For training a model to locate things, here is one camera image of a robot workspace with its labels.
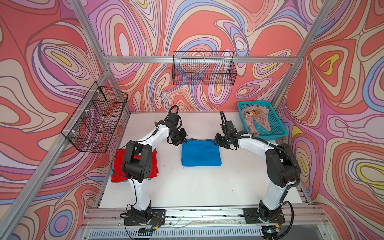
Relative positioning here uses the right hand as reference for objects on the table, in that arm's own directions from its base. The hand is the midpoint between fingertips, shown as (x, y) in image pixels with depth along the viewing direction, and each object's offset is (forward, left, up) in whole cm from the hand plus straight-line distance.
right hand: (216, 144), depth 95 cm
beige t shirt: (+27, -37, -1) cm, 46 cm away
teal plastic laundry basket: (+9, -44, 0) cm, 44 cm away
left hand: (+2, +17, +5) cm, 18 cm away
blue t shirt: (-5, +13, 0) cm, 14 cm away
